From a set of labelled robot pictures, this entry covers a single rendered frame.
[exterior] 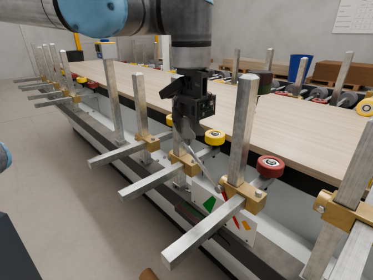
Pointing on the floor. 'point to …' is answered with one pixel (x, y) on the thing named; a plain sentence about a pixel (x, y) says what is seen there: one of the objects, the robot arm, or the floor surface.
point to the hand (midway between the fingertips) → (186, 140)
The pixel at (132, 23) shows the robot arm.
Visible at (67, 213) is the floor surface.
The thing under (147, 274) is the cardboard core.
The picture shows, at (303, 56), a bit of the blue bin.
